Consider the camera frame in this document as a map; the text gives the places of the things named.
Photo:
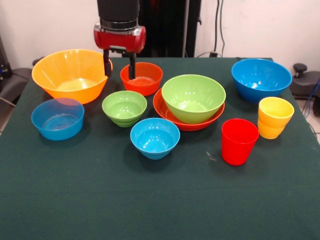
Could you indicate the yellow cup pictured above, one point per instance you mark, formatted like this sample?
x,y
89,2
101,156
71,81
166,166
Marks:
x,y
272,125

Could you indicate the black equipment box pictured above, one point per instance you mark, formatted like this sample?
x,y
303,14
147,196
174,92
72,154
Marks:
x,y
3,62

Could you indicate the large orange bowl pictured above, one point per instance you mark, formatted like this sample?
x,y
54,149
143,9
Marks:
x,y
72,65

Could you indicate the red cup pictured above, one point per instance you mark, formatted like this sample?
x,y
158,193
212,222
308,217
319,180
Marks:
x,y
237,150

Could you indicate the dark green tablecloth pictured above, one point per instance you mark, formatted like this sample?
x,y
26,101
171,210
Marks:
x,y
150,200

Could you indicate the large blue bowl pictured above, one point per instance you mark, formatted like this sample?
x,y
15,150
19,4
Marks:
x,y
260,75

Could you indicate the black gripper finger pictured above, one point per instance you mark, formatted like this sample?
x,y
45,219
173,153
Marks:
x,y
107,65
132,67

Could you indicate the clear blue ribbed bowl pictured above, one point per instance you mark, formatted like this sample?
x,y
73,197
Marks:
x,y
57,130

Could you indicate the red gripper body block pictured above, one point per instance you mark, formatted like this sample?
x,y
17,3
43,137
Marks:
x,y
120,41

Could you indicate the small red-orange bowl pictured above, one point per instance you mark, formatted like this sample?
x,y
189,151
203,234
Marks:
x,y
147,75

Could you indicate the small green bowl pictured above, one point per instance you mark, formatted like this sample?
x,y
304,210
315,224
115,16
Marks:
x,y
125,110

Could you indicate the wide shallow red-orange bowl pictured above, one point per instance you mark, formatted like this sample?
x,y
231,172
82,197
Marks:
x,y
190,126

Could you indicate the large green bowl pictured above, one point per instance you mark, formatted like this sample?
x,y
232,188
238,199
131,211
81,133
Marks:
x,y
195,100

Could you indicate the small light blue bowl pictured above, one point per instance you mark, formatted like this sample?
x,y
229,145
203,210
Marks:
x,y
155,140

